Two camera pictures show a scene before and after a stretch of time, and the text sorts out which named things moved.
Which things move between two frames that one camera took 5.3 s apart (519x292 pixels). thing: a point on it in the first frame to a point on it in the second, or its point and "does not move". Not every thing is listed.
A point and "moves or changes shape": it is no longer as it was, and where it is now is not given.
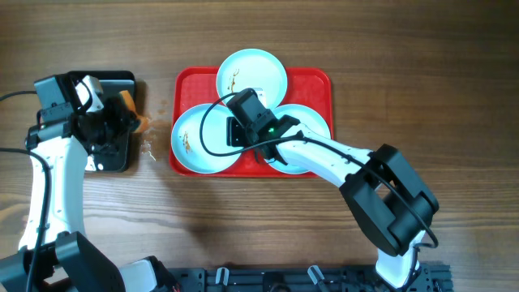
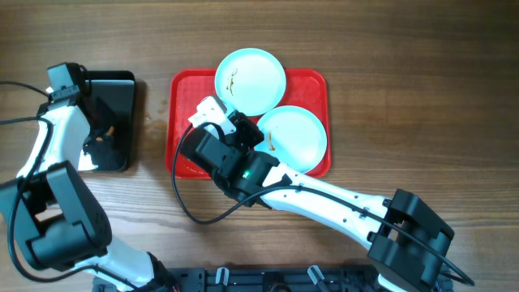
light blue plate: [253, 68] does not move
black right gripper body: [239, 135] to [246, 136]
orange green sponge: [144, 122] moves or changes shape
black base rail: [431, 277] does not move
